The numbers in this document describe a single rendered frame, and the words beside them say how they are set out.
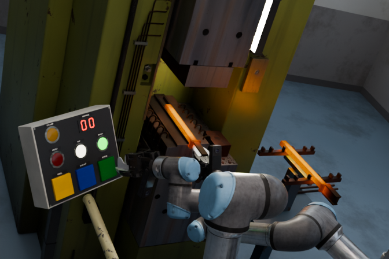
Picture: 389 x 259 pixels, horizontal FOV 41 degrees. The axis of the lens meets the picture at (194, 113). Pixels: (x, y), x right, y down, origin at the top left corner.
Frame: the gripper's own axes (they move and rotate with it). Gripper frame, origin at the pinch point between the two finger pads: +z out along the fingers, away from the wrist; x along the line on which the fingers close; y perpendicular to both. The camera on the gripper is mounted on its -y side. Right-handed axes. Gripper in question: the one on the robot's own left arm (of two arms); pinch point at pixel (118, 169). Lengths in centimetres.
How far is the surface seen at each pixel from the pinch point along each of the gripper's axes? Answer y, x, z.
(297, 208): -46, -88, -19
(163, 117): 8, -51, 23
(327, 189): -29, -72, -43
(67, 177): 2.6, 18.0, 5.7
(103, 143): 9.5, -0.3, 6.0
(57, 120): 22.2, 17.1, 6.4
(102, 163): 2.9, 2.4, 5.7
